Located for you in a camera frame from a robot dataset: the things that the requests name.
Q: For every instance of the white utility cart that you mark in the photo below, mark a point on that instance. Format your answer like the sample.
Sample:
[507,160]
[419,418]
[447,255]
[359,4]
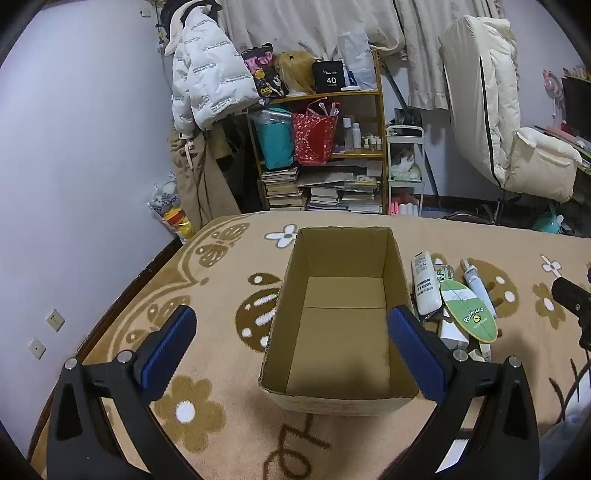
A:
[404,128]

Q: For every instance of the clear plastic bag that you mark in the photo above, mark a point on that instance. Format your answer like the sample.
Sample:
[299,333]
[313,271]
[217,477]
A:
[358,55]

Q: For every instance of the white brown plush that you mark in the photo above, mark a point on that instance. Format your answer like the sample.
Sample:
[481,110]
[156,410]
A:
[402,160]

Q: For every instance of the pink desk fan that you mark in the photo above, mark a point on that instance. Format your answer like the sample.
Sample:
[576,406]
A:
[551,83]

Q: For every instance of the stack of books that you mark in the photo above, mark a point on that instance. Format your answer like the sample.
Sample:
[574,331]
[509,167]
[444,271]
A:
[281,189]

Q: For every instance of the black box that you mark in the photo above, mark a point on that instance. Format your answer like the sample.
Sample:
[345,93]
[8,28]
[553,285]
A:
[328,76]

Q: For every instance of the red patterned bag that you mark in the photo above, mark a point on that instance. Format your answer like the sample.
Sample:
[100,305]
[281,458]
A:
[314,138]

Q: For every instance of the white wall socket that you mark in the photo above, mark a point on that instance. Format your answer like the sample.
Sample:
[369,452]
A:
[55,320]
[36,348]

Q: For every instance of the black patterned pouch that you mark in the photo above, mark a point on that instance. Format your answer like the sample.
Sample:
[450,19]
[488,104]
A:
[263,69]

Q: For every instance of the dark garment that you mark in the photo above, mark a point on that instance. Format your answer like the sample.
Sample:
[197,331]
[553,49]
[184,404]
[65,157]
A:
[184,9]

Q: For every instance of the cream padded chair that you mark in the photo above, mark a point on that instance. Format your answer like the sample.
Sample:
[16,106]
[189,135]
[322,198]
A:
[498,92]

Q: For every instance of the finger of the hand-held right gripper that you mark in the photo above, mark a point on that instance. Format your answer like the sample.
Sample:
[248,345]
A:
[570,295]

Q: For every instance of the beige floral curtain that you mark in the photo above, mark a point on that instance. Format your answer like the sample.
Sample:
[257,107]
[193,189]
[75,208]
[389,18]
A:
[300,23]
[429,55]

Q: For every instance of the wooden shelf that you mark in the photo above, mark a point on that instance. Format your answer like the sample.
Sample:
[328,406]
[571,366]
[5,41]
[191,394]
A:
[344,96]

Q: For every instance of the beige coat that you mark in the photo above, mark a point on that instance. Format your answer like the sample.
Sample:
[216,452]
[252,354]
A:
[203,184]

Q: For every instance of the green surfboard-shaped tag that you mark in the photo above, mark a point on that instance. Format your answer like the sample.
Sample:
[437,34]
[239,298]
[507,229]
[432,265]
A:
[466,307]

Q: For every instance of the black monitor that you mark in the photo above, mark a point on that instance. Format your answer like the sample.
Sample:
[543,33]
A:
[577,104]

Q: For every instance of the teal watering can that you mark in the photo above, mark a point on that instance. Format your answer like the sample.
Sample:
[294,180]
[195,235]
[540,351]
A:
[549,224]

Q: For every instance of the blonde wig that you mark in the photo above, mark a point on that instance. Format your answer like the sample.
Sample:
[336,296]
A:
[298,71]

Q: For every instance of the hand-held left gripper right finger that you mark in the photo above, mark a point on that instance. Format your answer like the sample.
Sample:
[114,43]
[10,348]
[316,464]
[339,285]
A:
[415,355]

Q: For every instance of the black item on cart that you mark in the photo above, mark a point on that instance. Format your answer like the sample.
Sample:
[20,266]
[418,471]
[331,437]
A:
[404,120]

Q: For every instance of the light green cloth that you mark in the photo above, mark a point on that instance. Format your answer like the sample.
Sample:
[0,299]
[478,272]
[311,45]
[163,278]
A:
[408,174]

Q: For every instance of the teal bag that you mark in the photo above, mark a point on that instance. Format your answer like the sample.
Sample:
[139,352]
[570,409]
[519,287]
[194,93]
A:
[277,143]

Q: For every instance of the bag of plush toys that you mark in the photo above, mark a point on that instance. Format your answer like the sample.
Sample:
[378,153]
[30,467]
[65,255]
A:
[173,212]

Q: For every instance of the beige floral blanket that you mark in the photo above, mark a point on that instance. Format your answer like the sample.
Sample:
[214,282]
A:
[521,378]

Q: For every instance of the pink packets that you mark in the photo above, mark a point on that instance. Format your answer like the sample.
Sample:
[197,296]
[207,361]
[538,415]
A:
[395,207]

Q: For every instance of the brown cardboard box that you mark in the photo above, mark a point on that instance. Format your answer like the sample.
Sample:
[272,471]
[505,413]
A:
[341,341]

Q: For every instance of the white lotion bottle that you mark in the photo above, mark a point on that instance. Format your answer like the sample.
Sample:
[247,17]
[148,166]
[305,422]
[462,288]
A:
[427,286]

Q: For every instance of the white puffer jacket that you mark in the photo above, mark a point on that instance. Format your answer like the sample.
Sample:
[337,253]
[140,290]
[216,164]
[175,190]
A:
[207,69]

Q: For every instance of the row of cosmetic bottles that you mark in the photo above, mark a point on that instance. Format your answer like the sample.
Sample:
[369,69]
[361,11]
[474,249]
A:
[355,136]

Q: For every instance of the blue storage box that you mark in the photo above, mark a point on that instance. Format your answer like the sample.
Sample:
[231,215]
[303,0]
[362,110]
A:
[433,212]

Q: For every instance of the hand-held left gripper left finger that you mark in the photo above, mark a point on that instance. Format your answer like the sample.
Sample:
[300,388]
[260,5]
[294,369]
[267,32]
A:
[168,350]

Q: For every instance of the white rolls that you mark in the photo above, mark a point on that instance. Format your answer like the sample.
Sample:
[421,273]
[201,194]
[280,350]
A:
[408,210]

